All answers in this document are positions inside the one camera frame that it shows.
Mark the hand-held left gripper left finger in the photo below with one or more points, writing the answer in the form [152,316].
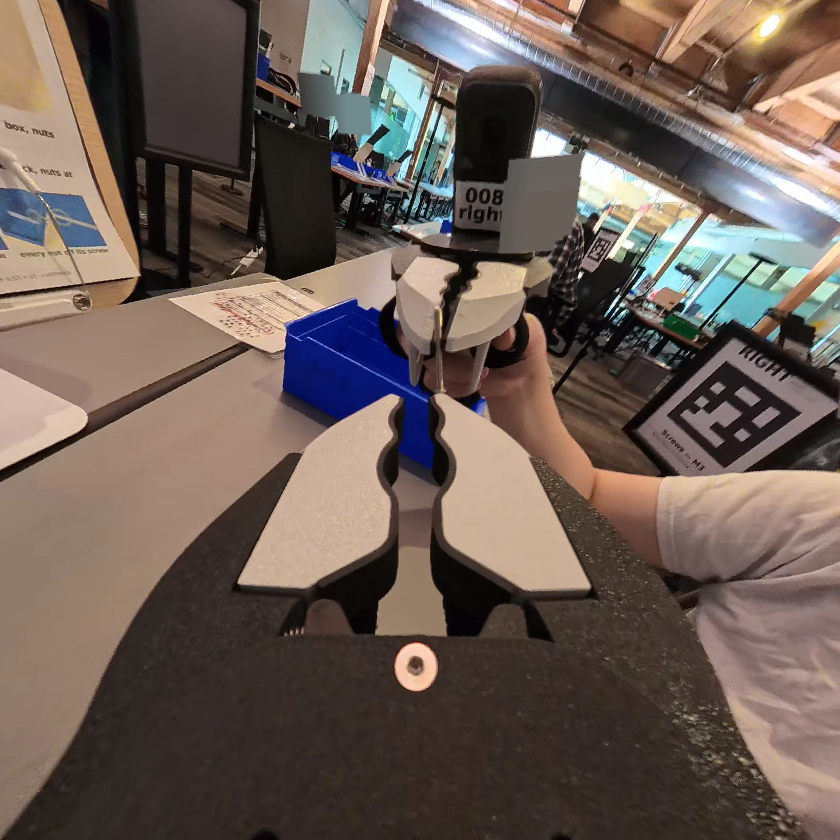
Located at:
[328,518]

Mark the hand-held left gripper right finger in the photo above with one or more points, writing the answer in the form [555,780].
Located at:
[505,518]

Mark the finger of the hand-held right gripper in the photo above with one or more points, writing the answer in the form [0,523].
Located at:
[417,295]
[489,298]

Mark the steel bolt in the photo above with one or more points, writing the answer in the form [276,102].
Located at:
[441,354]

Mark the blue plastic bin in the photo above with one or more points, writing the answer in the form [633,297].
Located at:
[341,367]

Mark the person's right hand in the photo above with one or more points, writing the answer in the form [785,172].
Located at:
[518,387]

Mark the black mesh office chair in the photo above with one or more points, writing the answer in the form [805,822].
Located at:
[604,289]

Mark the small marker sign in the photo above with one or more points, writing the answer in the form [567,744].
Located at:
[598,249]

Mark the black high-back chair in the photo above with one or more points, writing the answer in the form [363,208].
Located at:
[295,197]

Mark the printed paper sheet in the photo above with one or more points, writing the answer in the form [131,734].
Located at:
[256,312]

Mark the white power strip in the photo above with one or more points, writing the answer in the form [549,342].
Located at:
[253,253]

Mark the green crate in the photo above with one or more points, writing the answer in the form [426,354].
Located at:
[682,325]

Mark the framed marker sign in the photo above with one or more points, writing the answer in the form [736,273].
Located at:
[748,413]

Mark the operator in white shirt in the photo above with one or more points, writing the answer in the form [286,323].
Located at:
[774,590]

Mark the black framed easel board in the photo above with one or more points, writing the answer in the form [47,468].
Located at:
[197,85]

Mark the wooden backing board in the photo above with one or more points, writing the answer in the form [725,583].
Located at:
[100,134]

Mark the printed instruction sheet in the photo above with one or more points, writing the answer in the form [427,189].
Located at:
[39,197]

